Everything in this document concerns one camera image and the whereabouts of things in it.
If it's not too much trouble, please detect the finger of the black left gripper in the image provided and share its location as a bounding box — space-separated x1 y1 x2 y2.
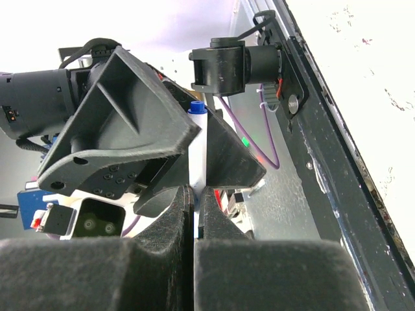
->
134 80 266 217
38 47 200 198

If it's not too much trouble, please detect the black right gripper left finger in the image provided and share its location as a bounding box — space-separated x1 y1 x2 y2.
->
1 187 194 310

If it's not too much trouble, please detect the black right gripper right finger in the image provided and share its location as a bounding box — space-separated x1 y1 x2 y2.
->
194 188 369 310

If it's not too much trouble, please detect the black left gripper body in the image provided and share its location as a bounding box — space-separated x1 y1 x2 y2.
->
1 38 121 148

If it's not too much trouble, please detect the white pen blue end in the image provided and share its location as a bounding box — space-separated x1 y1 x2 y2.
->
187 101 208 194

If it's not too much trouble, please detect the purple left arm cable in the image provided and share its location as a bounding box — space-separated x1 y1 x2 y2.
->
119 213 142 239

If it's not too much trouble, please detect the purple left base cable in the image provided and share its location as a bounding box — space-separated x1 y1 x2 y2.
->
219 82 281 170

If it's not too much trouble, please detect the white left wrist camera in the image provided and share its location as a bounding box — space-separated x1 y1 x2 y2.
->
30 192 140 240

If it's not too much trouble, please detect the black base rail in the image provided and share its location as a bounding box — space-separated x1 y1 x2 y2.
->
252 0 415 311

